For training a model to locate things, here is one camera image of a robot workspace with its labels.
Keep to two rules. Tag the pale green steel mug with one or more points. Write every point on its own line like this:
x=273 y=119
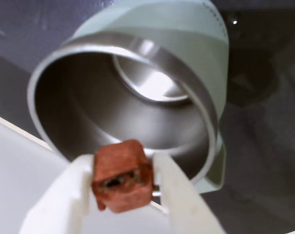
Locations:
x=198 y=48

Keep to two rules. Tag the red cube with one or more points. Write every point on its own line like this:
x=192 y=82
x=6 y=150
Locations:
x=123 y=175

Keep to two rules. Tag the black table mat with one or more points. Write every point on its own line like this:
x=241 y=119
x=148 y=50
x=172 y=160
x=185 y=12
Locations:
x=259 y=170

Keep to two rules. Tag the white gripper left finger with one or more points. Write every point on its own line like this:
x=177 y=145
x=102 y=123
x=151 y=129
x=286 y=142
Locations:
x=59 y=207

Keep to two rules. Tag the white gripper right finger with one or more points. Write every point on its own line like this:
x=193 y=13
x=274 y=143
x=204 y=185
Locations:
x=186 y=207

